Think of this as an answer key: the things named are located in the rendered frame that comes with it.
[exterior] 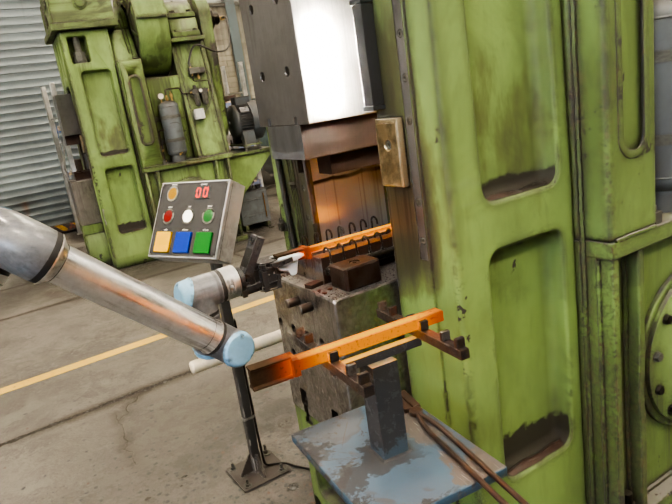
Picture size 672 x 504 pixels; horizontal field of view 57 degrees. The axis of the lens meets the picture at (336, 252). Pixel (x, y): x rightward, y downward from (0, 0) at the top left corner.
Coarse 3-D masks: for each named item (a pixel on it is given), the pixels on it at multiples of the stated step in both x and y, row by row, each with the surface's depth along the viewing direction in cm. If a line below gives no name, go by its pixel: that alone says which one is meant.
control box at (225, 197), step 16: (192, 192) 217; (208, 192) 212; (224, 192) 208; (240, 192) 213; (160, 208) 224; (176, 208) 220; (192, 208) 215; (208, 208) 210; (224, 208) 207; (240, 208) 213; (160, 224) 222; (176, 224) 218; (192, 224) 213; (208, 224) 209; (224, 224) 207; (192, 240) 211; (224, 240) 207; (160, 256) 219; (176, 256) 214; (192, 256) 210; (208, 256) 206; (224, 256) 207
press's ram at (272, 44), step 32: (256, 0) 166; (288, 0) 152; (320, 0) 156; (256, 32) 171; (288, 32) 156; (320, 32) 157; (352, 32) 162; (256, 64) 176; (288, 64) 160; (320, 64) 159; (352, 64) 164; (256, 96) 181; (288, 96) 165; (320, 96) 160; (352, 96) 165
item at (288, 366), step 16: (400, 320) 128; (416, 320) 127; (432, 320) 129; (352, 336) 124; (368, 336) 123; (384, 336) 124; (288, 352) 119; (304, 352) 119; (320, 352) 118; (352, 352) 122; (256, 368) 113; (272, 368) 115; (288, 368) 117; (304, 368) 117; (256, 384) 114; (272, 384) 115
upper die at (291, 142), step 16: (272, 128) 178; (288, 128) 169; (304, 128) 164; (320, 128) 167; (336, 128) 170; (352, 128) 172; (368, 128) 175; (272, 144) 180; (288, 144) 172; (304, 144) 165; (320, 144) 168; (336, 144) 170; (352, 144) 173; (368, 144) 176
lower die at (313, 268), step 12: (360, 240) 185; (372, 240) 184; (384, 240) 184; (312, 252) 178; (336, 252) 177; (348, 252) 178; (360, 252) 180; (300, 264) 185; (312, 264) 178; (324, 264) 174; (312, 276) 180; (324, 276) 175
